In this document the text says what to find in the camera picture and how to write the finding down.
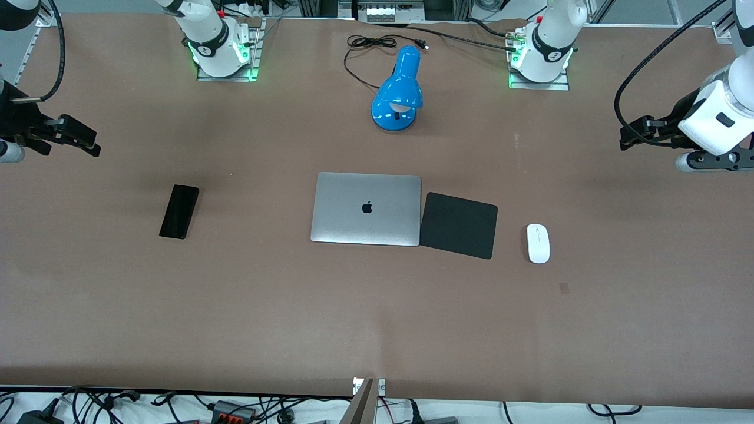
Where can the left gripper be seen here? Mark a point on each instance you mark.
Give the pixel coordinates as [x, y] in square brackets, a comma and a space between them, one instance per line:
[675, 118]

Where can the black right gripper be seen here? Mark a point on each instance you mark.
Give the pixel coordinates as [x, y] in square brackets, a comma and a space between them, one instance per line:
[16, 120]

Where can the black smartphone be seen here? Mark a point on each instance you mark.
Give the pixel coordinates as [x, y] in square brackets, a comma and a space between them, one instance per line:
[179, 211]

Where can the white computer mouse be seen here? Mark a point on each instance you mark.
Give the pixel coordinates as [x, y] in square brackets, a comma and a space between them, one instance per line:
[538, 242]

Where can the black mouse pad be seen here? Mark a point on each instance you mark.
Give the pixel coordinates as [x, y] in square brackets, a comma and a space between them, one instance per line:
[459, 225]

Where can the blue desk lamp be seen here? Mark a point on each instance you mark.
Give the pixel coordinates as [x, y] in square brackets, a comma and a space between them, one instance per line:
[397, 94]

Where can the white box with sockets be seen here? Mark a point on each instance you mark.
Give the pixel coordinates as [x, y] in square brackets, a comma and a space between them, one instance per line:
[389, 12]

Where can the black power adapter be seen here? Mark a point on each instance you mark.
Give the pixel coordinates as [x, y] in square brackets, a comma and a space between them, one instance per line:
[38, 417]

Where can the silver laptop with logo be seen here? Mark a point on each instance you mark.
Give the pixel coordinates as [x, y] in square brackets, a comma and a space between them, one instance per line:
[366, 208]

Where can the brown table cover mat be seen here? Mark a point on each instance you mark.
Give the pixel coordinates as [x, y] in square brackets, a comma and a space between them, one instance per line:
[377, 324]

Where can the grey connector with orange levers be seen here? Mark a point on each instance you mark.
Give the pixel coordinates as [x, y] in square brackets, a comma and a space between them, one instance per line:
[232, 411]

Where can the wooden strip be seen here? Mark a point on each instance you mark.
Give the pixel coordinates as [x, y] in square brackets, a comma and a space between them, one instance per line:
[360, 406]

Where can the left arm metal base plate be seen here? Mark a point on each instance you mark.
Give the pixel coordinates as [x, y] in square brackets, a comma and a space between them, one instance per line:
[539, 84]

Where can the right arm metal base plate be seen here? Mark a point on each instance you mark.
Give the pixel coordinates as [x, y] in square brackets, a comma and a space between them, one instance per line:
[227, 76]

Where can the small metal bracket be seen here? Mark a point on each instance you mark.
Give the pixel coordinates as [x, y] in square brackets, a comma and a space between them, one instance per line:
[380, 386]

